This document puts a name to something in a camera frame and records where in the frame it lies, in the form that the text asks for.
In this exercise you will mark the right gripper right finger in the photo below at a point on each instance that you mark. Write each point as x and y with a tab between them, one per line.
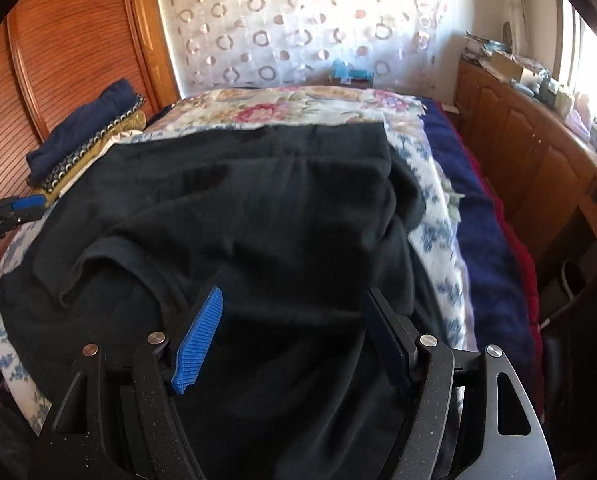
472	419

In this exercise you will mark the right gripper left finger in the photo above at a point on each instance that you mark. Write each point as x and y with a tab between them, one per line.
122	422

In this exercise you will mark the black printed t-shirt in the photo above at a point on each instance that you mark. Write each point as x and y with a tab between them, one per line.
293	224

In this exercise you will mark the navy blue blanket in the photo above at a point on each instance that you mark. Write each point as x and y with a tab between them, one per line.
496	292

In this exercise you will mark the mustard yellow folded garment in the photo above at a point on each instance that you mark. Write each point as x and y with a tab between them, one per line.
82	166

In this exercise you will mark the patterned navy folded garment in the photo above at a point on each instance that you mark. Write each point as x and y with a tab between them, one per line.
133	119

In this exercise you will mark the blue floral white bedsheet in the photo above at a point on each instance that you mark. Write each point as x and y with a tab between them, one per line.
435	241

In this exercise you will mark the wooden slatted wardrobe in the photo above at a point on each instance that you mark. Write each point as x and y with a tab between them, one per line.
56	55

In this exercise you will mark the wooden sideboard cabinet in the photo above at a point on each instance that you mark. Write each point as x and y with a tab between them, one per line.
544	175

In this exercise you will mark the white circle-pattern curtain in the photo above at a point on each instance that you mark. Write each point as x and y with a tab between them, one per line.
274	43

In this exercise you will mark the colourful floral bed cover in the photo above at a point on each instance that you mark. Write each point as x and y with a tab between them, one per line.
288	105

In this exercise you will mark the cardboard box on sideboard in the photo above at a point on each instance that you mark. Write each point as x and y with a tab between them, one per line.
513	67

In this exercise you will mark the light blue box on bed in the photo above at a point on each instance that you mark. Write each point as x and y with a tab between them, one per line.
344	74

